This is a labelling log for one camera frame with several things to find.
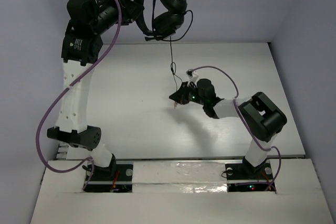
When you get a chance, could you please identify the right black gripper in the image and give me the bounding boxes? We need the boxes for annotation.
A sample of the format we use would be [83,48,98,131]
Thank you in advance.
[169,81,206,106]

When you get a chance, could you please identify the black headphones with cable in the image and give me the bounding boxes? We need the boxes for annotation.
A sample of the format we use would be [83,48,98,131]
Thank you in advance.
[133,0,194,109]

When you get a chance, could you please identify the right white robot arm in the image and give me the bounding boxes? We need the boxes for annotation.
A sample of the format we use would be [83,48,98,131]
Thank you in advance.
[169,79,287,178]

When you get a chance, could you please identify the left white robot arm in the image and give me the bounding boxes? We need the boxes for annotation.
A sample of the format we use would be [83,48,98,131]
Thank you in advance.
[47,0,144,180]

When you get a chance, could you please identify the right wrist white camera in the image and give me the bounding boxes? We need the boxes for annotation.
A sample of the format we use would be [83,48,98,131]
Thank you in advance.
[186,69,199,86]

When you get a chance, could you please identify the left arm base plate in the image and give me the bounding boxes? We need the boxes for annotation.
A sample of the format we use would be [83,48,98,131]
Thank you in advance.
[84,164,133,193]

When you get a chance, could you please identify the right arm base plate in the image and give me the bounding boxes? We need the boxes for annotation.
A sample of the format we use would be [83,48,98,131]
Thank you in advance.
[221,161,281,192]

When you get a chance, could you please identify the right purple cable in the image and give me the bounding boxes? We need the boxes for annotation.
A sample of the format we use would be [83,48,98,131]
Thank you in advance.
[191,66,282,191]

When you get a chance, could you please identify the purple cable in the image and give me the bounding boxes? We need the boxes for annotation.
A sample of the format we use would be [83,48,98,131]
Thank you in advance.
[35,0,122,191]
[191,66,282,191]

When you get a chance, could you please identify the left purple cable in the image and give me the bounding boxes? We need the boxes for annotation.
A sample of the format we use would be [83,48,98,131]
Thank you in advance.
[35,0,122,191]

